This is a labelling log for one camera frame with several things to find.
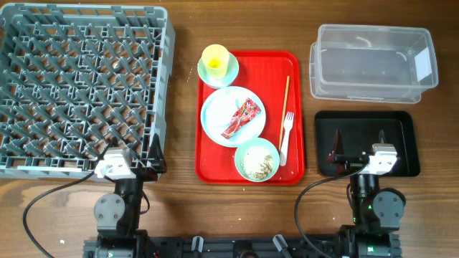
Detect yellow plastic cup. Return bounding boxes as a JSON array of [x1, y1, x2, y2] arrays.
[[202, 44, 230, 79]]

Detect grey plastic dishwasher rack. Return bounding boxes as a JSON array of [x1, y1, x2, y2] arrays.
[[1, 3, 176, 179]]

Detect large light blue plate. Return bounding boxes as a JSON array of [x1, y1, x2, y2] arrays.
[[200, 86, 267, 148]]

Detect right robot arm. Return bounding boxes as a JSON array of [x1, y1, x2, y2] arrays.
[[327, 130, 406, 258]]

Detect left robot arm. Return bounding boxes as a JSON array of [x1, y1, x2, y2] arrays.
[[83, 134, 167, 258]]

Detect red snack wrapper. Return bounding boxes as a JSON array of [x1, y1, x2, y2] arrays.
[[222, 98, 261, 139]]

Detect wooden chopstick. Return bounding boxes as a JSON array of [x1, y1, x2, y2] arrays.
[[278, 75, 290, 151]]

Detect red plastic serving tray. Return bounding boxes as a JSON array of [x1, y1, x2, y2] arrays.
[[195, 50, 306, 185]]

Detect small light blue bowl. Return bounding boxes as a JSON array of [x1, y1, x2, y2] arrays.
[[197, 53, 240, 89]]

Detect white plastic fork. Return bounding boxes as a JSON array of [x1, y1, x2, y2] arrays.
[[280, 112, 294, 166]]

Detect rice and food scraps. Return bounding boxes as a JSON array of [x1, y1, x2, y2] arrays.
[[242, 146, 274, 181]]

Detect black plastic tray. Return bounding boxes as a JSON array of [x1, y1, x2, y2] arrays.
[[314, 110, 421, 177]]

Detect clear plastic waste bin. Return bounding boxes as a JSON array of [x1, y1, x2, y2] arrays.
[[309, 24, 439, 104]]

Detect green bowl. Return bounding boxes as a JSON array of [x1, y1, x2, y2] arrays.
[[235, 138, 280, 183]]

